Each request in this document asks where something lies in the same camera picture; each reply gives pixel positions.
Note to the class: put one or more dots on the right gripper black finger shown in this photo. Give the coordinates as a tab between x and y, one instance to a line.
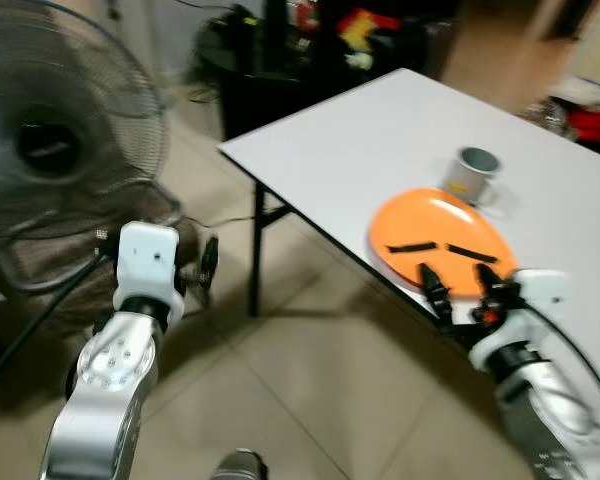
492	280
436	292

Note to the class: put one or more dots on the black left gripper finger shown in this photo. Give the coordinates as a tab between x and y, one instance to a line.
210	268

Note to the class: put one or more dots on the orange plate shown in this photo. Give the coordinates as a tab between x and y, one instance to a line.
420	222

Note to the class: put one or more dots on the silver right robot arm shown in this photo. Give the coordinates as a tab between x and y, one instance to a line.
555	410

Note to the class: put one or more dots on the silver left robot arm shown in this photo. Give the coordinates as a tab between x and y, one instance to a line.
105	380

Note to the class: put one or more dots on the short black strip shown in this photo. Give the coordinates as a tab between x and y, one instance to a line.
412	246
472	253

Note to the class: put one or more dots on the black table leg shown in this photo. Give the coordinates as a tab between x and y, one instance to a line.
256	250

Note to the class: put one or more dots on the grey metal mug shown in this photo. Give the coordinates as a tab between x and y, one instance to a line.
470	180

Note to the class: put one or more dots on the red object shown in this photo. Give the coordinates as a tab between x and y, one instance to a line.
592	125

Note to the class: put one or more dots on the black standing fan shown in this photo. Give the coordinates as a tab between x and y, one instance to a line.
50	150

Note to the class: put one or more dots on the red and yellow package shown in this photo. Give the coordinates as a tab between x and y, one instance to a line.
365	30

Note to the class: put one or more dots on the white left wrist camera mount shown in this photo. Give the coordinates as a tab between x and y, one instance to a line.
145	260

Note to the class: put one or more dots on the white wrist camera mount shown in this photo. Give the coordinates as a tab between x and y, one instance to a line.
145	260
545	295

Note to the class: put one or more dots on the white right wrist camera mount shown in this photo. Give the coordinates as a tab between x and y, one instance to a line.
545	295

